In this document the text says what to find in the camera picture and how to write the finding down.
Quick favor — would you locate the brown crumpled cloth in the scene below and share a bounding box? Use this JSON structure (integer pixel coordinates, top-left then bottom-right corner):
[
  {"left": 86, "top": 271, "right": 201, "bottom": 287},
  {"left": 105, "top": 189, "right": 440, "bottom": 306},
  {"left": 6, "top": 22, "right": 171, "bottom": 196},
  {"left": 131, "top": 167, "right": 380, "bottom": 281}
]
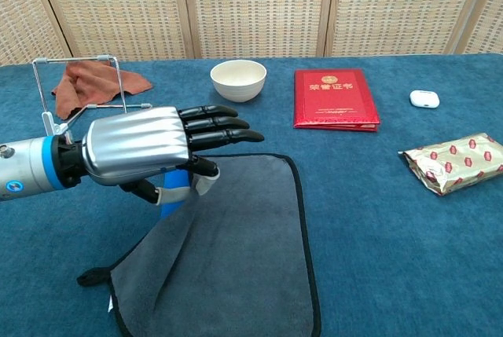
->
[{"left": 51, "top": 60, "right": 154, "bottom": 121}]

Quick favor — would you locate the red certificate booklet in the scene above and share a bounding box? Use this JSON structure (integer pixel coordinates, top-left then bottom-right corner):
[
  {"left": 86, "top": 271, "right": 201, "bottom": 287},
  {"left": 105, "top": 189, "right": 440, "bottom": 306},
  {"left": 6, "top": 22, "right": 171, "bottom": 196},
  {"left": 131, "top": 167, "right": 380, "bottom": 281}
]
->
[{"left": 293, "top": 68, "right": 381, "bottom": 134}]

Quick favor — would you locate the red white snack packet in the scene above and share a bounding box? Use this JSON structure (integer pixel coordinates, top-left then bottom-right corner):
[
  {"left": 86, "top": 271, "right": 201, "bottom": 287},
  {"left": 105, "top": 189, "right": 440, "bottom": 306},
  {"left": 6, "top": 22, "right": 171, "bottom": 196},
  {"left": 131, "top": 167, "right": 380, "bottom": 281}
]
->
[{"left": 398, "top": 133, "right": 503, "bottom": 197}]

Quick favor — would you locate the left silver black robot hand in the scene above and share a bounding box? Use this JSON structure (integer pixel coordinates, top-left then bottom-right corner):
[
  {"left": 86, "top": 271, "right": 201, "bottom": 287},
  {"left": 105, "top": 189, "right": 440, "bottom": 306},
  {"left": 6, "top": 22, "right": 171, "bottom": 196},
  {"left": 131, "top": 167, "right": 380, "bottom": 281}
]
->
[{"left": 81, "top": 104, "right": 265, "bottom": 207}]

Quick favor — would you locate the teal table carpet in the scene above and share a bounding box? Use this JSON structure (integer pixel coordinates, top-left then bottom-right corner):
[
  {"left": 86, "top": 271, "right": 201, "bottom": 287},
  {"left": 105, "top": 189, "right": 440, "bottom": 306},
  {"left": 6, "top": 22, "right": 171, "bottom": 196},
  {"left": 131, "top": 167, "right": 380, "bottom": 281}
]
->
[{"left": 0, "top": 53, "right": 503, "bottom": 337}]

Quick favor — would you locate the white earbuds case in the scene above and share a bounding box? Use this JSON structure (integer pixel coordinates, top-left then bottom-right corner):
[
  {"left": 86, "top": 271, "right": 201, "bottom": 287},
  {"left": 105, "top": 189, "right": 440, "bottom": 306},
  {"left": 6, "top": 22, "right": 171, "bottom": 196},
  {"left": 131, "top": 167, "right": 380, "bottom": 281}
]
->
[{"left": 409, "top": 90, "right": 441, "bottom": 109}]

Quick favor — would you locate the metal wire stand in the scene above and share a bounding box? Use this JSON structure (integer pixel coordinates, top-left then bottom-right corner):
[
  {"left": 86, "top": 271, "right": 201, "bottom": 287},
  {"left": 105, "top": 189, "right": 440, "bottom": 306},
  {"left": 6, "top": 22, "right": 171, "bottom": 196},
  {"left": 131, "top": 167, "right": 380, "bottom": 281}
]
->
[{"left": 31, "top": 54, "right": 153, "bottom": 146}]

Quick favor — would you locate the grey blue folding cloth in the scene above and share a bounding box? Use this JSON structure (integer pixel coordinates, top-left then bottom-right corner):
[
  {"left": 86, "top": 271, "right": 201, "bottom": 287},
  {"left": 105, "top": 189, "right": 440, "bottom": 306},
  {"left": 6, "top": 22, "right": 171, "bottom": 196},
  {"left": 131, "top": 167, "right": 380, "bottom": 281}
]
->
[{"left": 76, "top": 152, "right": 323, "bottom": 337}]

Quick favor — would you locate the woven bamboo folding screen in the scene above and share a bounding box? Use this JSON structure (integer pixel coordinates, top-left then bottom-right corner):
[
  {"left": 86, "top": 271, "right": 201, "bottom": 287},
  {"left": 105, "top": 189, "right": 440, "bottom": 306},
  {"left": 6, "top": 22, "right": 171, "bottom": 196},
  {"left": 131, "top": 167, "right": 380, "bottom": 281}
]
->
[{"left": 0, "top": 0, "right": 503, "bottom": 67}]

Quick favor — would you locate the cream bowl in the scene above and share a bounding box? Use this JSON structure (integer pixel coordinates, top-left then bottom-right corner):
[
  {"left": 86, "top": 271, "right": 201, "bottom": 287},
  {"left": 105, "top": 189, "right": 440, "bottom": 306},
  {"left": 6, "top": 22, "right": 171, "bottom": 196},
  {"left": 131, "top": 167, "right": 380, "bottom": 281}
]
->
[{"left": 210, "top": 59, "right": 268, "bottom": 104}]

